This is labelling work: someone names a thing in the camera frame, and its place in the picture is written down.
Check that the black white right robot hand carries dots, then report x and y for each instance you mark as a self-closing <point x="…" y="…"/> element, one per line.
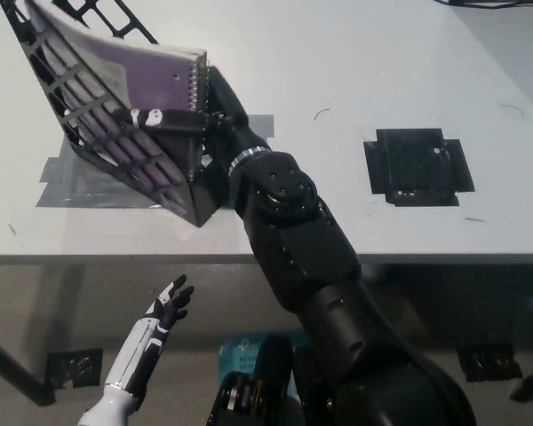
<point x="231" y="120"/>

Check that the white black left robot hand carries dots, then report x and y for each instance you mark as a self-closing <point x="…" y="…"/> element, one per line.
<point x="153" y="324"/>

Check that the purple spiral notebook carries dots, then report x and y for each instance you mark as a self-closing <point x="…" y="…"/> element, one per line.
<point x="160" y="75"/>

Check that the black lattice plastic magazine shelf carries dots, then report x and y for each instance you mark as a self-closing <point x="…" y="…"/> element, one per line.
<point x="206" y="195"/>

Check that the black teal robot torso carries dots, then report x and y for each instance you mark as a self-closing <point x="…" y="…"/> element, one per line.
<point x="253" y="381"/>

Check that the black metal table leg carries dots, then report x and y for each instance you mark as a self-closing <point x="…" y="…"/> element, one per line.
<point x="18" y="375"/>

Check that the grey tape patch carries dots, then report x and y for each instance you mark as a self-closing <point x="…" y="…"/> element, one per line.
<point x="71" y="195"/>

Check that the black tape square patch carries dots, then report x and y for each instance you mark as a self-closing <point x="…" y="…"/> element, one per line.
<point x="415" y="168"/>

